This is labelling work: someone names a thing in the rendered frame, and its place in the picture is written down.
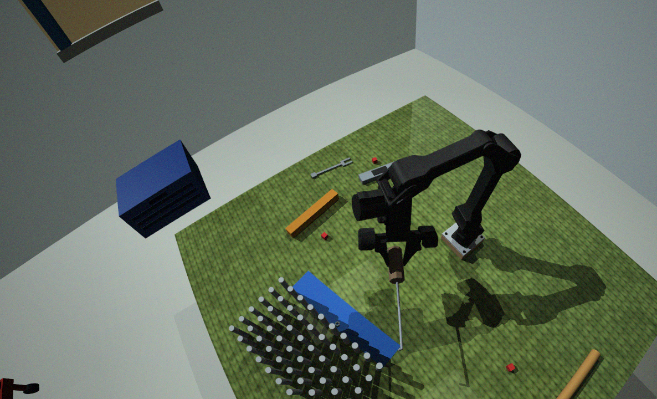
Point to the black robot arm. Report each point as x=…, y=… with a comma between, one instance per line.
x=413, y=174

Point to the blue flat strip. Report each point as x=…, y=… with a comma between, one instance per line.
x=358, y=329

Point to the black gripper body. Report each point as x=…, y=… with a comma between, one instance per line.
x=397, y=230

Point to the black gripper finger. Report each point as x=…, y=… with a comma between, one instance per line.
x=409, y=252
x=384, y=254

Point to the orange rectangular bar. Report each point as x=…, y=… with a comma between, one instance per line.
x=312, y=213

